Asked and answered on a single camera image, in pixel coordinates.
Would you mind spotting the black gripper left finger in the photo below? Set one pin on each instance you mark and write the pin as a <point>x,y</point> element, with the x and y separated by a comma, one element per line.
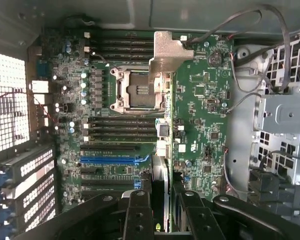
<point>138,220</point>

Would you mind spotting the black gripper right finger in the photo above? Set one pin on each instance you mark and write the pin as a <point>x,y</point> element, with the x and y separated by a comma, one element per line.
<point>202,220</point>

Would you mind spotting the blue expansion slot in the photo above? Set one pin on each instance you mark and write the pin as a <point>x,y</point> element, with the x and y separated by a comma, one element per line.
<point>107,160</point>

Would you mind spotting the black RAM slot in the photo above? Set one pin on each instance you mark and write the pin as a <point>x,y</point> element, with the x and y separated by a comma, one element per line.
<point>122,132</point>
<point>125,46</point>
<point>122,126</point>
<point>125,52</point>
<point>122,138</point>
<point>122,120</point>
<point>125,58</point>
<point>125,40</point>

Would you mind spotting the green Dell motherboard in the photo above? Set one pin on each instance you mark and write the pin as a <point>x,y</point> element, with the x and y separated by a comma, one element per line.
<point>202,125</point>

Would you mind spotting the perforated metal slot cover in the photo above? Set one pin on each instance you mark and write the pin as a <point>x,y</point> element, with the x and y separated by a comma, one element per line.
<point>36,161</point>
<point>38,196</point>
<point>40,213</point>

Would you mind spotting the grey metal PC case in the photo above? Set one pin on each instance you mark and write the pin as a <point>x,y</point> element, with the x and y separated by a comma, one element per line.
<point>242,125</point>

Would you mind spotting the metal CPU socket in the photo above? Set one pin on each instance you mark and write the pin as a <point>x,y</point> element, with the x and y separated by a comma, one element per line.
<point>132,87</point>

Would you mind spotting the grey metal disk bay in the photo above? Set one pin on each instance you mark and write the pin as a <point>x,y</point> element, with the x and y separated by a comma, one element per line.
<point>285,112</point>

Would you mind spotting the round coin cell battery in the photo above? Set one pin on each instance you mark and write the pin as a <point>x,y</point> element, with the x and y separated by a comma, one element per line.
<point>213,58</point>

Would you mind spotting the thin metal locking lever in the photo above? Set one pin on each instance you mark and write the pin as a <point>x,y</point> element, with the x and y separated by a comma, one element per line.
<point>93,53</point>

